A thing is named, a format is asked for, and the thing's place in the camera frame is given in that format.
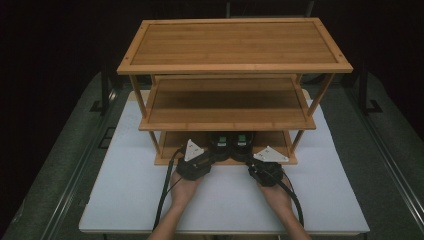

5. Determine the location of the person's right hand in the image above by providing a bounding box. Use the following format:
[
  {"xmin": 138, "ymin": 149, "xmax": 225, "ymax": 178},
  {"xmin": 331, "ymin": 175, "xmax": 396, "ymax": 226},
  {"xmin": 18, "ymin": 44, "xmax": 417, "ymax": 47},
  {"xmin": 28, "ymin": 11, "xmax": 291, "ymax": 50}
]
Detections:
[{"xmin": 257, "ymin": 176, "xmax": 294, "ymax": 214}]

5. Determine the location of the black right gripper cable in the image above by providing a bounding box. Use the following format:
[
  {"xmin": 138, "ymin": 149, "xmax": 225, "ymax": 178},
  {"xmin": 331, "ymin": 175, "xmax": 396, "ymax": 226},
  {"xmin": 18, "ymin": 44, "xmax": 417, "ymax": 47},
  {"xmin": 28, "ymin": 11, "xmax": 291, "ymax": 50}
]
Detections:
[{"xmin": 253, "ymin": 161, "xmax": 305, "ymax": 228}]

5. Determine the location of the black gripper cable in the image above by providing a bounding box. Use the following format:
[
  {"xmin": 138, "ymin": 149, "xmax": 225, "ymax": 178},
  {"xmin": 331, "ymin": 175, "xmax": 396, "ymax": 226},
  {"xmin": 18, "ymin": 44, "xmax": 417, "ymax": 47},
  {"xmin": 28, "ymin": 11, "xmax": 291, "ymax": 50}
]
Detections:
[
  {"xmin": 152, "ymin": 145, "xmax": 186, "ymax": 232},
  {"xmin": 253, "ymin": 161, "xmax": 305, "ymax": 228}
]

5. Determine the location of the person's left hand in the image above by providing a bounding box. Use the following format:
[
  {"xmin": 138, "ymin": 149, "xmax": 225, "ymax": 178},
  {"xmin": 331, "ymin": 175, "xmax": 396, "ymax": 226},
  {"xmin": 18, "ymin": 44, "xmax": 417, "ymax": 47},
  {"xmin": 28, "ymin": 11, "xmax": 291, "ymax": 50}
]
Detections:
[{"xmin": 170, "ymin": 170, "xmax": 205, "ymax": 210}]

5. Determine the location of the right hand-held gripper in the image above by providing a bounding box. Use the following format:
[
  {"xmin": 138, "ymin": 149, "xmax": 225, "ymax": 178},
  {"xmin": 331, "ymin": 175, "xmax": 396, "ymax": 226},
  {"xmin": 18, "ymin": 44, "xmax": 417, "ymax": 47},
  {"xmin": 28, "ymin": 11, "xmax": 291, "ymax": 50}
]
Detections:
[{"xmin": 247, "ymin": 145, "xmax": 290, "ymax": 188}]

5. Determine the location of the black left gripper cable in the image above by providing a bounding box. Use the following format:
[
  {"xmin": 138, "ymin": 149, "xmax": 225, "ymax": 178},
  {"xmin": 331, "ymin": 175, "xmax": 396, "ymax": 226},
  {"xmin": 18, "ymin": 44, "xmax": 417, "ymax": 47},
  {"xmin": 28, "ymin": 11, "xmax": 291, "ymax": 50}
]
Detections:
[{"xmin": 152, "ymin": 145, "xmax": 186, "ymax": 232}]

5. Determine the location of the wooden three-tier shoe rack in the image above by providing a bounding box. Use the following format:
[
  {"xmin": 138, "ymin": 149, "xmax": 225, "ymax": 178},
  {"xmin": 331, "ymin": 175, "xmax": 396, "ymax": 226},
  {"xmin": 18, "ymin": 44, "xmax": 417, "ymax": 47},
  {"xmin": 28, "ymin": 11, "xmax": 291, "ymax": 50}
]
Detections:
[{"xmin": 116, "ymin": 17, "xmax": 354, "ymax": 167}]

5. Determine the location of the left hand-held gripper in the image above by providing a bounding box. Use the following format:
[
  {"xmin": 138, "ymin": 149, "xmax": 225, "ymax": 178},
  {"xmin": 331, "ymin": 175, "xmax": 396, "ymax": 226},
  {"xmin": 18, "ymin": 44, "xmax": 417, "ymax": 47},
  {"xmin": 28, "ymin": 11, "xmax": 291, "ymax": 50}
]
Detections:
[{"xmin": 175, "ymin": 138, "xmax": 215, "ymax": 182}]

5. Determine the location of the black metal stand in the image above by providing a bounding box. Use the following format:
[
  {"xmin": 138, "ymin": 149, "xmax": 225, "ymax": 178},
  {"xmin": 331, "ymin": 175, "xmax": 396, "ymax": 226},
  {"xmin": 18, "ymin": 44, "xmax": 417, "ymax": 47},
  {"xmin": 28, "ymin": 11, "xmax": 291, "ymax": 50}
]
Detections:
[
  {"xmin": 89, "ymin": 64, "xmax": 118, "ymax": 116},
  {"xmin": 357, "ymin": 66, "xmax": 384, "ymax": 115}
]

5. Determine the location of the black sandal with teal straps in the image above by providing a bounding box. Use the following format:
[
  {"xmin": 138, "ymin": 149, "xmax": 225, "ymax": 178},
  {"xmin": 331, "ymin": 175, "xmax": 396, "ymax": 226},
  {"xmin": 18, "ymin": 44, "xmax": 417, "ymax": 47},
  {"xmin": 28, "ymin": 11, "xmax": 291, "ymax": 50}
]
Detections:
[
  {"xmin": 208, "ymin": 131, "xmax": 234, "ymax": 164},
  {"xmin": 231, "ymin": 131, "xmax": 256, "ymax": 164}
]

